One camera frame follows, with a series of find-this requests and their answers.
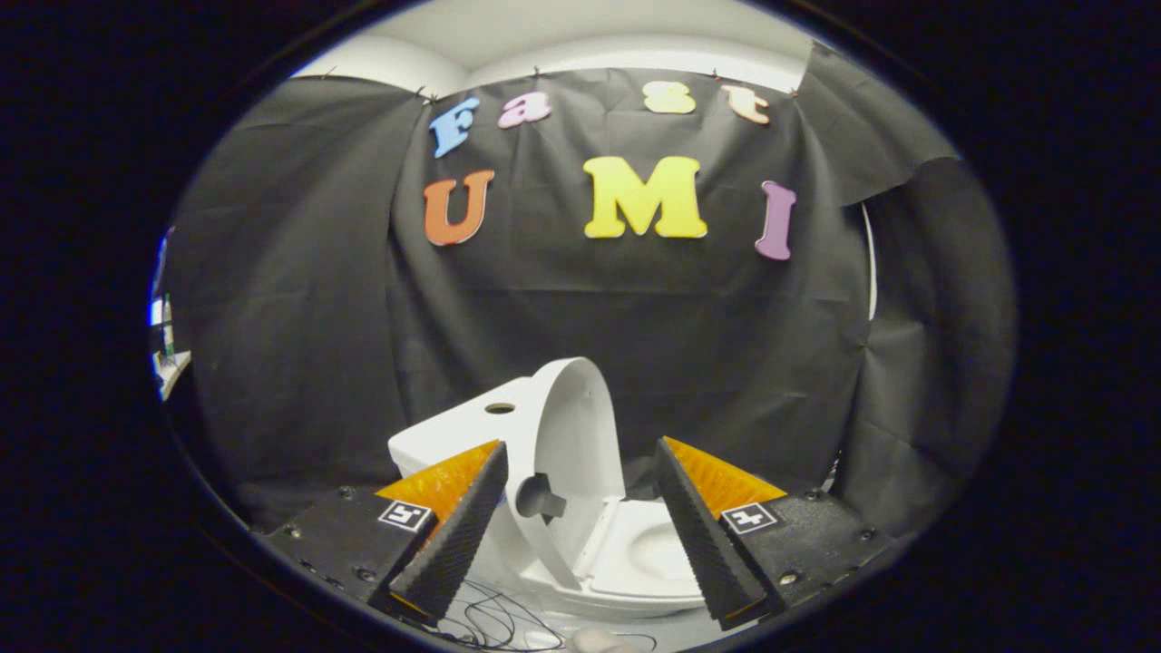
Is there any white toilet lid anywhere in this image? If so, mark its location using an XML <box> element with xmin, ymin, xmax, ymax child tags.
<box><xmin>506</xmin><ymin>356</ymin><xmax>628</xmax><ymax>591</ymax></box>

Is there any white toilet bowl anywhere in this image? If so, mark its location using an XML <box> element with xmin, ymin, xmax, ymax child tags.
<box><xmin>533</xmin><ymin>560</ymin><xmax>719</xmax><ymax>621</ymax></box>

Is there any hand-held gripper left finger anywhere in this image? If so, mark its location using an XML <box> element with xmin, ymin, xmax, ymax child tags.
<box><xmin>259</xmin><ymin>439</ymin><xmax>510</xmax><ymax>627</ymax></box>

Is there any thin black cable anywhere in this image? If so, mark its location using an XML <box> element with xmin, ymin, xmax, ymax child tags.
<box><xmin>399</xmin><ymin>580</ymin><xmax>659</xmax><ymax>652</ymax></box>

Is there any black backdrop cloth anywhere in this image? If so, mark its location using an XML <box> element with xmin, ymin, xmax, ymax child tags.
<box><xmin>163</xmin><ymin>41</ymin><xmax>1017</xmax><ymax>547</ymax></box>

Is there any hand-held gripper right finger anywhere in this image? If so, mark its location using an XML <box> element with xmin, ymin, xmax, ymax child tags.
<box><xmin>652</xmin><ymin>436</ymin><xmax>908</xmax><ymax>633</ymax></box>

